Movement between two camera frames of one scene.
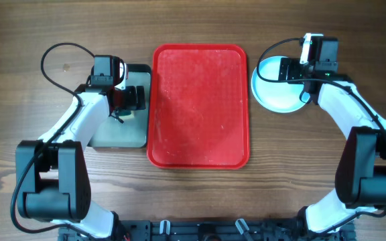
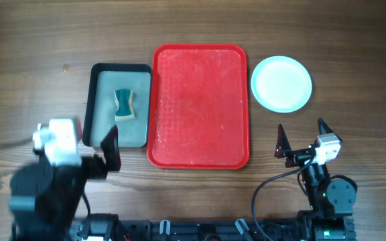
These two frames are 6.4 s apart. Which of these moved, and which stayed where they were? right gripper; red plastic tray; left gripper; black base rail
Moved: right gripper; left gripper
Stayed: black base rail; red plastic tray
